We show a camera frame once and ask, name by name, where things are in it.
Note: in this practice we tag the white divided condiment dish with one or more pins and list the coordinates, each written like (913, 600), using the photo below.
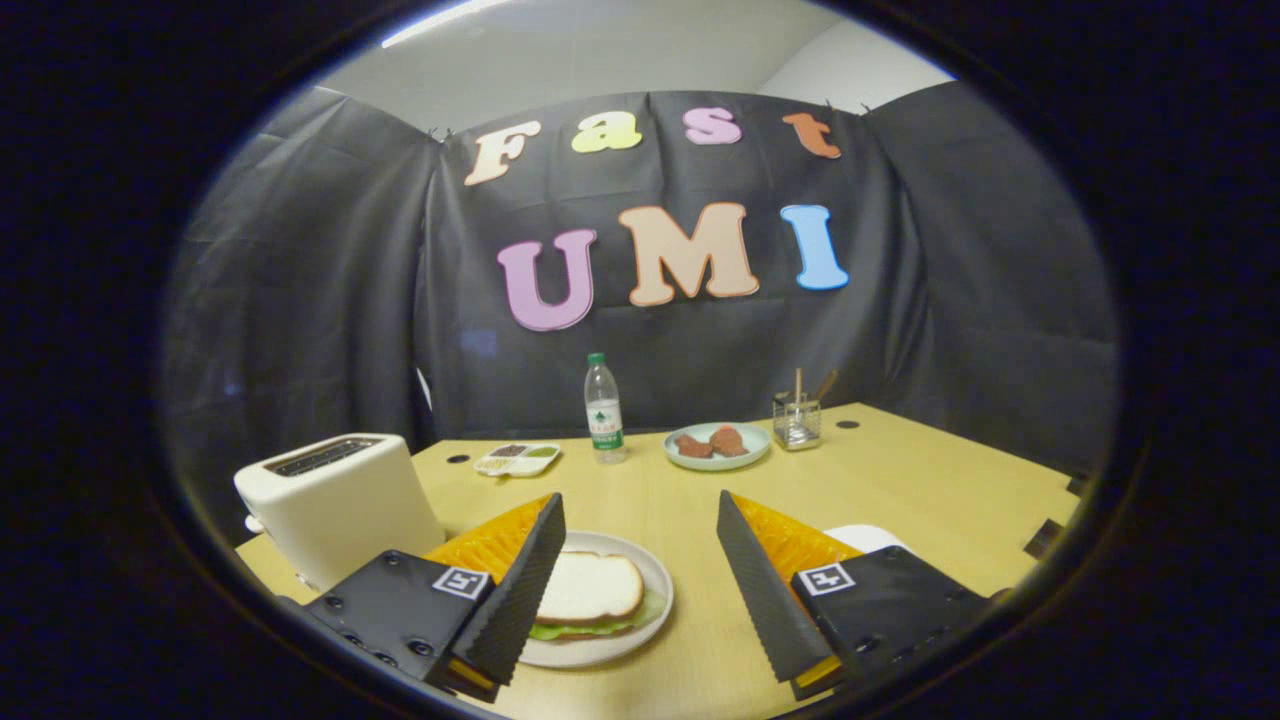
(517, 460)

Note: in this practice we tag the brown meat piece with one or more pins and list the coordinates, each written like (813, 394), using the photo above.
(694, 447)
(728, 441)

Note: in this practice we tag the white toaster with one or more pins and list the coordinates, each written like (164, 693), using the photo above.
(340, 510)

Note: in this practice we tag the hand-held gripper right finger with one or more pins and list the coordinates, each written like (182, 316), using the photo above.
(765, 600)

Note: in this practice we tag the clear plastic water bottle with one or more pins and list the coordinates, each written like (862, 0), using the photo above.
(605, 420)

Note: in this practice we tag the white round plate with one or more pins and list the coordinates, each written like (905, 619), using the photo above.
(600, 653)

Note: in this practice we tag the white bread slice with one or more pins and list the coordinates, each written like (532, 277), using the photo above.
(590, 585)

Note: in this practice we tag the green lettuce leaf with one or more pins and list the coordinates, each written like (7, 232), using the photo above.
(575, 630)

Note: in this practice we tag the white rounded square plate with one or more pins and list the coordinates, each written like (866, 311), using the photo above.
(870, 538)

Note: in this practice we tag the pale green round plate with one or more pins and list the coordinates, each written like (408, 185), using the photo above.
(716, 464)

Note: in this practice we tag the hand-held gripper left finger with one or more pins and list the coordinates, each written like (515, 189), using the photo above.
(505, 610)

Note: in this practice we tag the black backdrop cloth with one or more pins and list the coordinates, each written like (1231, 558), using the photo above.
(320, 300)

